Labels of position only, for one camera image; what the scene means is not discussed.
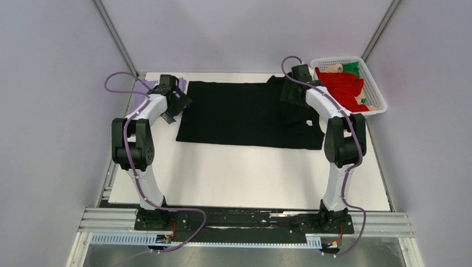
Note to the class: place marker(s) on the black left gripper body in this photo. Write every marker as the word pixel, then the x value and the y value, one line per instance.
pixel 181 104

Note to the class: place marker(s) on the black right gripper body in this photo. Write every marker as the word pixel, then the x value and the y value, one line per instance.
pixel 289 85

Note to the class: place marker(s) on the black t shirt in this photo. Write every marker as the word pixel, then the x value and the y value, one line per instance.
pixel 248 114

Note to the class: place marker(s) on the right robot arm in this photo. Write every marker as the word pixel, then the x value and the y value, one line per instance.
pixel 344 140

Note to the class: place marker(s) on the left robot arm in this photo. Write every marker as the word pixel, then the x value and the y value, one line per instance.
pixel 133 145

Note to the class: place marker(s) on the folded lilac t shirt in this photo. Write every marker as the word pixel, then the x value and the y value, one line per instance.
pixel 139 87

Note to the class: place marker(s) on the beige t shirt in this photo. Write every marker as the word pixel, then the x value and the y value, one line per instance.
pixel 337 68

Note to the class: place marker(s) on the red t shirt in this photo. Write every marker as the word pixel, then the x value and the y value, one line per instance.
pixel 344 88

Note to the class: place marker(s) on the green t shirt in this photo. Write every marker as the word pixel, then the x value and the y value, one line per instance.
pixel 352 68

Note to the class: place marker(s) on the white plastic laundry basket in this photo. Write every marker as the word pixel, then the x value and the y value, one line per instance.
pixel 371 95

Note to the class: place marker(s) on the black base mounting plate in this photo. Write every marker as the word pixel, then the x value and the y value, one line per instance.
pixel 209 224

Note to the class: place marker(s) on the right aluminium frame post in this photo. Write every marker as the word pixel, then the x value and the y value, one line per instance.
pixel 382 26

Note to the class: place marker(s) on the aluminium frame post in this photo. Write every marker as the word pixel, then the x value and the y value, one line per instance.
pixel 113 33
pixel 382 26

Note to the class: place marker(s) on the left aluminium frame post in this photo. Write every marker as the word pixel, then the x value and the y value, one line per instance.
pixel 113 33

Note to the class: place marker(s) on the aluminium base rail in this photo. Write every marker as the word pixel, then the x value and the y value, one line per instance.
pixel 121 220

